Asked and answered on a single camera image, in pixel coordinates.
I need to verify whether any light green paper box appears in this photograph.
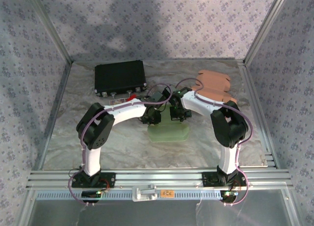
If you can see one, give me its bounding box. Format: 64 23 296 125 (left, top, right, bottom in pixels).
147 114 190 144

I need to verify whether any orange cardboard box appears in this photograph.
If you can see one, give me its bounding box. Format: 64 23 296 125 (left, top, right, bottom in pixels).
191 69 238 105

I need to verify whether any black hard case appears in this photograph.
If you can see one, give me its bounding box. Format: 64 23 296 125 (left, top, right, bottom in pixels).
94 60 148 98

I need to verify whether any right control board green light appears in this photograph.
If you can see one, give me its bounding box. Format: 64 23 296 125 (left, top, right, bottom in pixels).
220 190 238 203

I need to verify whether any control board green light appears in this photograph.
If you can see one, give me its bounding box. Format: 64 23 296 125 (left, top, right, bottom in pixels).
220 190 238 203
81 190 103 203

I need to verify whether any left control board green light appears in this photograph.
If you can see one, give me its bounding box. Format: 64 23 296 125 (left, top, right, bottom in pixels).
81 190 103 203

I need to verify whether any grey metal sheet panel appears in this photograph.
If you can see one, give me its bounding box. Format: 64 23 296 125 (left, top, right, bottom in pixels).
26 189 296 226

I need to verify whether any aluminium front frame rail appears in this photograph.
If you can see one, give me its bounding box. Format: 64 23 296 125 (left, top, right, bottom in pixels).
26 169 294 190

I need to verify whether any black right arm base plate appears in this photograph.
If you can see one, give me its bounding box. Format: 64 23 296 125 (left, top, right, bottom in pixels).
201 171 247 187

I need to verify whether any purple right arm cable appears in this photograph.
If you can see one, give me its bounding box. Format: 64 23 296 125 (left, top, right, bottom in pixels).
176 78 254 207

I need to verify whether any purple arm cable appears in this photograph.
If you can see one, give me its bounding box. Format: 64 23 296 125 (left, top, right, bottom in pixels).
176 78 254 207
68 83 172 207

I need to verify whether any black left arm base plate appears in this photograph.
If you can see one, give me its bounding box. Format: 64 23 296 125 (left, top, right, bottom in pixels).
71 171 116 189

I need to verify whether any aluminium right side rail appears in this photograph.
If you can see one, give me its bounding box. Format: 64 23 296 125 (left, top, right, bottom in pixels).
236 60 279 169

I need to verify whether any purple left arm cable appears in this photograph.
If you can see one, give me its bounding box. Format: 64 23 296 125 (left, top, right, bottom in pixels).
68 83 172 207

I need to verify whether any white plastic bracket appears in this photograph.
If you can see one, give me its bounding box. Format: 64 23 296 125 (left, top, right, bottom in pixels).
131 184 157 202

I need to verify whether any grey slotted cable duct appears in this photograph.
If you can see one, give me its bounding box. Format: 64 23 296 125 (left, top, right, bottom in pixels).
34 188 236 201

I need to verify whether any aluminium left side rail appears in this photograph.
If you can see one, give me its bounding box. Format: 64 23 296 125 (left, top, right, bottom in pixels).
33 61 74 172

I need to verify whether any aluminium right frame post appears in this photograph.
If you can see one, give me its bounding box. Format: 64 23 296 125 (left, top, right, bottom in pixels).
242 0 291 66

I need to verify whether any aluminium frame post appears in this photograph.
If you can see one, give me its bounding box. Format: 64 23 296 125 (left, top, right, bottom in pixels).
24 0 75 65
242 0 291 66

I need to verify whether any aluminium left frame post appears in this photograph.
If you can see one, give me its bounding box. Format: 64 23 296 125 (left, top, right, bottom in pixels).
24 0 75 65

